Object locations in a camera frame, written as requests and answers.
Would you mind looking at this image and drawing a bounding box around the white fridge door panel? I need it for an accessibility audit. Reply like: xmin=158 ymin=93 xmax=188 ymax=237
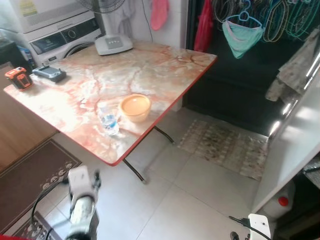
xmin=250 ymin=30 xmax=320 ymax=213

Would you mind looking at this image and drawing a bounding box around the clear plastic water bottle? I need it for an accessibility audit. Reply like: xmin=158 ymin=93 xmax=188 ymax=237
xmin=97 ymin=101 xmax=121 ymax=136

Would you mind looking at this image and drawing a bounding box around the brown door mat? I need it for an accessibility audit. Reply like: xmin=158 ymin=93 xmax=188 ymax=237
xmin=0 ymin=139 xmax=82 ymax=221

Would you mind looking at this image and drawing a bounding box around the orange plastic bowl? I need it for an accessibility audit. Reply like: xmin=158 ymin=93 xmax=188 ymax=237
xmin=118 ymin=93 xmax=152 ymax=123

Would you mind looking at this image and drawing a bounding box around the small dark patterned mat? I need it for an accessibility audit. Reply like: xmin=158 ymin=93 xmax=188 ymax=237
xmin=10 ymin=212 xmax=68 ymax=240

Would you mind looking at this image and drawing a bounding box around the silver foil wrap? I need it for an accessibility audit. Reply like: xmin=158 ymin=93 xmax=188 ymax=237
xmin=304 ymin=155 xmax=320 ymax=189

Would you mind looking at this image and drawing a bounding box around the brown wooden cabinet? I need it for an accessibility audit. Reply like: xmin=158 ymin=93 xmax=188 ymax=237
xmin=0 ymin=62 xmax=58 ymax=168

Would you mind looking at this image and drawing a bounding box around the grey handheld controller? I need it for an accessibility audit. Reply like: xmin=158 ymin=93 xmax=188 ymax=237
xmin=32 ymin=65 xmax=67 ymax=83

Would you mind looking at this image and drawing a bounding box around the white jug with red cap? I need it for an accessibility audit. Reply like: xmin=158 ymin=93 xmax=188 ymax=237
xmin=262 ymin=182 xmax=297 ymax=221

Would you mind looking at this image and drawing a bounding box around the orange and black device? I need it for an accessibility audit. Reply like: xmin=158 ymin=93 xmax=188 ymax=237
xmin=5 ymin=67 xmax=34 ymax=91

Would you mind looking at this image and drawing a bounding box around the floral beige floor mat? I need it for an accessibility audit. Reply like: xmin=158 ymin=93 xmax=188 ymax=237
xmin=177 ymin=119 xmax=271 ymax=181

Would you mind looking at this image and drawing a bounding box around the white standing fan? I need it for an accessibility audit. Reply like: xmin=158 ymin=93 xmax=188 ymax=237
xmin=75 ymin=0 xmax=134 ymax=56

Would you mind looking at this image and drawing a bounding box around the blue detergent bottle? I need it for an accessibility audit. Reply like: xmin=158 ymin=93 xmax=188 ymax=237
xmin=19 ymin=46 xmax=34 ymax=69

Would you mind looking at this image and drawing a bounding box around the white washing machine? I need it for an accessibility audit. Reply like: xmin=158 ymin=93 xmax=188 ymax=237
xmin=20 ymin=11 xmax=104 ymax=67

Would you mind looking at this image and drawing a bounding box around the beige patterned towel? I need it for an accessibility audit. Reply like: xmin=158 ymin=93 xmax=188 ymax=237
xmin=265 ymin=27 xmax=320 ymax=103

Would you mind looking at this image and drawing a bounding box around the black box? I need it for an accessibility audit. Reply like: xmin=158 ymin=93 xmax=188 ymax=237
xmin=0 ymin=40 xmax=21 ymax=69

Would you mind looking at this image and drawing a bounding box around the white dryer appliance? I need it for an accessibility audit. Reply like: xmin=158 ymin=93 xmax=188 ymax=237
xmin=9 ymin=0 xmax=96 ymax=34

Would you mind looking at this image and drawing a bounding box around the pink hanging cloth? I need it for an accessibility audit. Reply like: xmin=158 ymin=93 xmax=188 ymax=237
xmin=150 ymin=0 xmax=170 ymax=32

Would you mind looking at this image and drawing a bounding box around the green clothes hanger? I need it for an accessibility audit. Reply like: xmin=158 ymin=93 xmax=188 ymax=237
xmin=285 ymin=0 xmax=320 ymax=41

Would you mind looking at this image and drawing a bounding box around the red hanging cloth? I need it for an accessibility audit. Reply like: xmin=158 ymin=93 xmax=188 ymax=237
xmin=194 ymin=0 xmax=215 ymax=53

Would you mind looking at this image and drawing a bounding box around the yellow clothes hanger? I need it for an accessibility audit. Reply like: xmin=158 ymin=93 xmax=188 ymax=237
xmin=262 ymin=0 xmax=286 ymax=43

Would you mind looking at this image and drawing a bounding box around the teal hanging garment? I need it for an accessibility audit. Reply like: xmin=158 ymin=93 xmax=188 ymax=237
xmin=222 ymin=20 xmax=265 ymax=60

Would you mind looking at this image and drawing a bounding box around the light blue clothes hanger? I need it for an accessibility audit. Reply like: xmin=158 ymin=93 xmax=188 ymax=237
xmin=226 ymin=9 xmax=263 ymax=30

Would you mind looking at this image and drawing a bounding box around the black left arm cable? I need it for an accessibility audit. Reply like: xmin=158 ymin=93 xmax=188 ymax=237
xmin=31 ymin=177 xmax=71 ymax=237

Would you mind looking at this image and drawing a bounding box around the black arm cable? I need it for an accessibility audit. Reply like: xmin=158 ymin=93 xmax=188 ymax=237
xmin=31 ymin=177 xmax=71 ymax=237
xmin=228 ymin=215 xmax=261 ymax=236

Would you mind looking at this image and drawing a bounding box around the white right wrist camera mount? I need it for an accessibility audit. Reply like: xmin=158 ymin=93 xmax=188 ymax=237
xmin=248 ymin=213 xmax=272 ymax=240

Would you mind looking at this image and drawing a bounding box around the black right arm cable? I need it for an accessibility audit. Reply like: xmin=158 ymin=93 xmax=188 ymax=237
xmin=228 ymin=215 xmax=261 ymax=236

